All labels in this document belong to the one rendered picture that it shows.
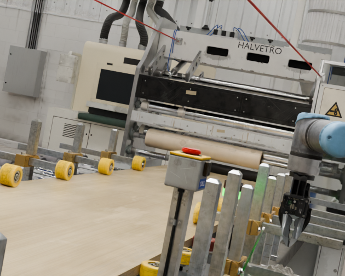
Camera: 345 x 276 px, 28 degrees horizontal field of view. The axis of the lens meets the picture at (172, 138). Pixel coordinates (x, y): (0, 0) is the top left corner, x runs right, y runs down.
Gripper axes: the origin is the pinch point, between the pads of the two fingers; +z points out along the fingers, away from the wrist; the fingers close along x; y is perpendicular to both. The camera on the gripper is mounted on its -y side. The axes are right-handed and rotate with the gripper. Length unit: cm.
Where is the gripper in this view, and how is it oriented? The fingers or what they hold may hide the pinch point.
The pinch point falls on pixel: (289, 241)
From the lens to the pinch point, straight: 200.2
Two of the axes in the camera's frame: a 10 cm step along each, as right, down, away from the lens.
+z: -1.9, 9.8, 0.5
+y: -2.7, 0.0, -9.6
